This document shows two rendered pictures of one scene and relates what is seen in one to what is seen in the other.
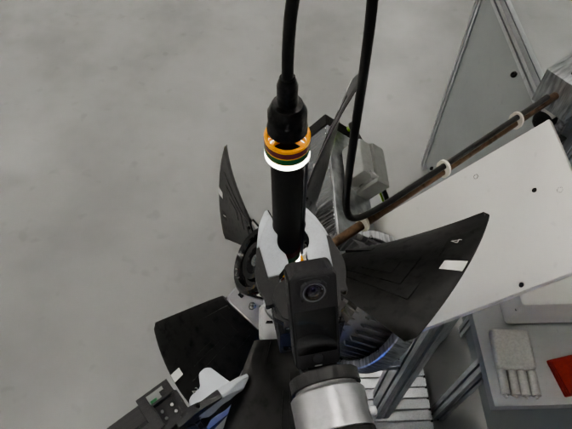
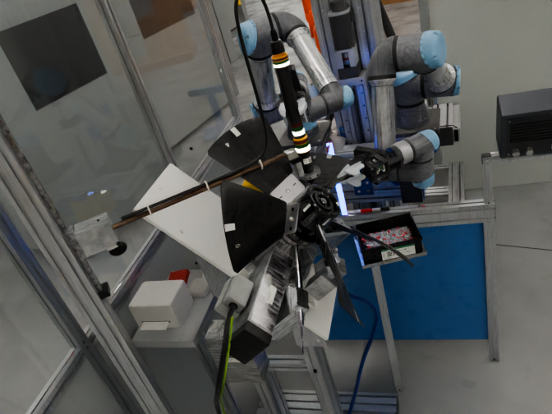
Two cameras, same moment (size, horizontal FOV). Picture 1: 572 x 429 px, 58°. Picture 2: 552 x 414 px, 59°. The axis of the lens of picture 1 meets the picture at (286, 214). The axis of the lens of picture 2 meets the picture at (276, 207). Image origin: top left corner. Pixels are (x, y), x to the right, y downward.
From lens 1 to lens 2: 1.61 m
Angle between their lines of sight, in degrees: 91
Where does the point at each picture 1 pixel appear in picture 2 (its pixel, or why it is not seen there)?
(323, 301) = not seen: hidden behind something
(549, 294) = (165, 283)
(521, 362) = (200, 279)
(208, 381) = (354, 170)
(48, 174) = not seen: outside the picture
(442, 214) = (209, 239)
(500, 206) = (184, 210)
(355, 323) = not seen: hidden behind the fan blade
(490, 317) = (200, 305)
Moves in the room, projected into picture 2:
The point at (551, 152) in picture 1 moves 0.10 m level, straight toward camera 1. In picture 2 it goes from (148, 200) to (177, 183)
